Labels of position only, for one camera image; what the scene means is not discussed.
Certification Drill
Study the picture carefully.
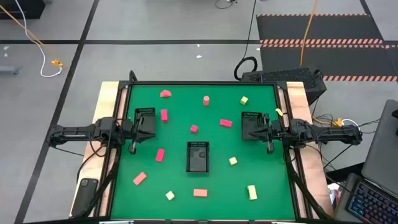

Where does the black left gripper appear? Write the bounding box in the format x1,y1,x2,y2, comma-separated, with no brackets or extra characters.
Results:
123,115,157,156

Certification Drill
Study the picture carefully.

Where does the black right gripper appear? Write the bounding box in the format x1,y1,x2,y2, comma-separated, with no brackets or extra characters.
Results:
248,113,284,156

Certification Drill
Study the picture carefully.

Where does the black plastic mesh basket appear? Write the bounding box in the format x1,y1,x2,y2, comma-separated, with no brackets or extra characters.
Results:
241,111,264,141
134,107,157,140
185,141,210,174

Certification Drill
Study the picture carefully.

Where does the black computer case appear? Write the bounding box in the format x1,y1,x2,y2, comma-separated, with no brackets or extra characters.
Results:
241,67,328,105

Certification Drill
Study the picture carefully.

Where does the green felt table mat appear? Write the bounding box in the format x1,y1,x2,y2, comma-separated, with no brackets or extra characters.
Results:
110,84,296,220

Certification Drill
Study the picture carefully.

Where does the black smartphone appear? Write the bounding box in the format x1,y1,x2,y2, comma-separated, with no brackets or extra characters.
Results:
72,177,99,217

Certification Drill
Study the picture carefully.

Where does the red white box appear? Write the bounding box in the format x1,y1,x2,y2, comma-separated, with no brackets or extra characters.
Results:
327,182,343,210

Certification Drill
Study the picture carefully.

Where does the black striped-edge floor mat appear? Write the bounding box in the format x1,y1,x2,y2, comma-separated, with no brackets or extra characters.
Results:
255,13,385,45
259,44,398,83

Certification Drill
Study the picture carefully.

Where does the grey laptop backlit keyboard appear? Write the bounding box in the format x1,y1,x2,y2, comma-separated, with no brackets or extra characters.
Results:
334,99,398,224

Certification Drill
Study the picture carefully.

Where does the grey metal foot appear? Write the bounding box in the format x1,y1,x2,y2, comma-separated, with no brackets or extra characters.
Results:
0,64,24,75

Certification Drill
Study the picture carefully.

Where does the black cabinet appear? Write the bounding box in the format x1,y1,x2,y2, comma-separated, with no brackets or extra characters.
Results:
0,0,46,21

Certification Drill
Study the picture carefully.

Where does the black cable conduit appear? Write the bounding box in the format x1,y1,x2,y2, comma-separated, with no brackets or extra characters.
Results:
76,151,121,218
283,148,333,220

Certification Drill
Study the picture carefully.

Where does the black cable with loop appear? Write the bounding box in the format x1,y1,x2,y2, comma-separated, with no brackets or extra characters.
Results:
233,0,259,82

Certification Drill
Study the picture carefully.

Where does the short white cable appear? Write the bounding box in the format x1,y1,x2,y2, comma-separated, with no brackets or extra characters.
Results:
341,118,361,127

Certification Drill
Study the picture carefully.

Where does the yellow hanging cable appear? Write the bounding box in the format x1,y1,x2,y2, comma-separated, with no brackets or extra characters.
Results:
299,0,320,68

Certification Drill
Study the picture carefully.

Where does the yellow cable with plug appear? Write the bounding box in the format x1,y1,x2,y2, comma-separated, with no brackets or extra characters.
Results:
0,4,65,69

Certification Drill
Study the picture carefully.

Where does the white floor cable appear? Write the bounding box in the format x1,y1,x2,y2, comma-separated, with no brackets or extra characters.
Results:
14,0,63,78

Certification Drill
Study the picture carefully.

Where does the thin black floor cable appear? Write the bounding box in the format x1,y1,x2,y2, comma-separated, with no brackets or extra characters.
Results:
214,0,239,10

